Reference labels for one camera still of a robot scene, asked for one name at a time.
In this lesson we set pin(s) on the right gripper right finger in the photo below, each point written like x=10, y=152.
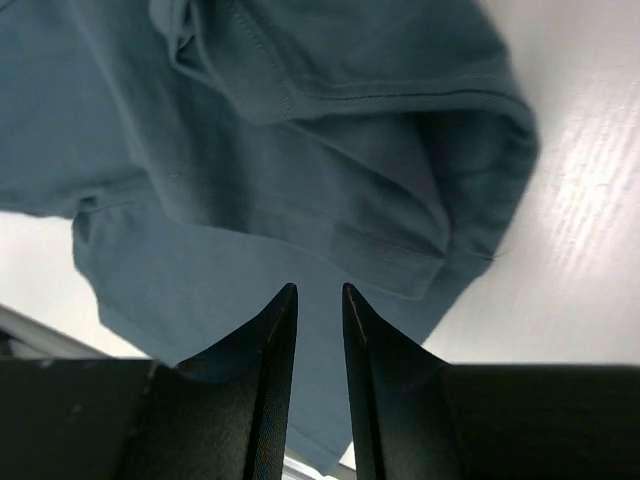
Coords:
x=402, y=425

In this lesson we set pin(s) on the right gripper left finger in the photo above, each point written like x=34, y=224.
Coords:
x=221, y=414

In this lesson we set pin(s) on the blue-grey t-shirt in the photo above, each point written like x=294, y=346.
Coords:
x=209, y=152

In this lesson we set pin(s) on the aluminium mounting rail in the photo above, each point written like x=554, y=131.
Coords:
x=25, y=338

